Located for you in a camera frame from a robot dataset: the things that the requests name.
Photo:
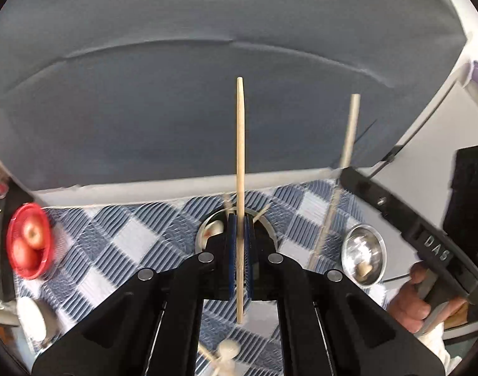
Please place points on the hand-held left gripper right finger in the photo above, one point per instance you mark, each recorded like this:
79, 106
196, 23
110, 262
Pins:
301, 309

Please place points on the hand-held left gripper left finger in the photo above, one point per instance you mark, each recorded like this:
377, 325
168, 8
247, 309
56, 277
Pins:
184, 305

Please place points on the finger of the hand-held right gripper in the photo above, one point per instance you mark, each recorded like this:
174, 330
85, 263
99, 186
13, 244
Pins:
374, 199

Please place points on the white spoon with paw print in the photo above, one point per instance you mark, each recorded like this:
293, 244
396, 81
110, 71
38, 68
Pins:
228, 350

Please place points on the black cylindrical utensil holder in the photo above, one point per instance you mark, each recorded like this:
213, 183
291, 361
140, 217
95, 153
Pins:
268, 229

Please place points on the person's right forearm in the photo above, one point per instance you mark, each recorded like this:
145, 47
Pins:
434, 346

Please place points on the person's right hand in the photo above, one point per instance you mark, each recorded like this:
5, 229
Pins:
409, 301

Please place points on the small steel bowl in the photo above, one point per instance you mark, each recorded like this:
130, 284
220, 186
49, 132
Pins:
364, 250

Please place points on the garlic clove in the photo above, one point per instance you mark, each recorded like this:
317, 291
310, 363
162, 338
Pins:
363, 270

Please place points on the blue patterned tablecloth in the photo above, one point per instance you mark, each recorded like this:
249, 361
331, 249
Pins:
125, 235

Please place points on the beige ceramic mug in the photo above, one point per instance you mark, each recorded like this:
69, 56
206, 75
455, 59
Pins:
33, 317

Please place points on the red apple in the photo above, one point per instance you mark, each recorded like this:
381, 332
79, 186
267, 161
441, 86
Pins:
33, 234
24, 257

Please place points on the red plastic basket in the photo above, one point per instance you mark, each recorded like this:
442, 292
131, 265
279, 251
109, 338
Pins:
17, 243

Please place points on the grey backdrop cloth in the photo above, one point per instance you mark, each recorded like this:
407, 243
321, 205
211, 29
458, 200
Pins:
184, 66

